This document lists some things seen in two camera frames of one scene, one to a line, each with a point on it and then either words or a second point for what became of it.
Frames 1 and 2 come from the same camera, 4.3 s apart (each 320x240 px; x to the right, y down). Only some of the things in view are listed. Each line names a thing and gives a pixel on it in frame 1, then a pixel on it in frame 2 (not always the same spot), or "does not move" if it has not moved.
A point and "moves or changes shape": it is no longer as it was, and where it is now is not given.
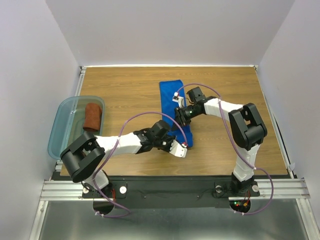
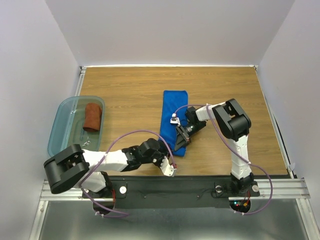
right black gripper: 180,117 → 182,137
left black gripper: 170,138 → 163,152
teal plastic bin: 69,122 does not move
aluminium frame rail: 270,189 does not move
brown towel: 93,116 does not move
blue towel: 167,88 moves or changes shape
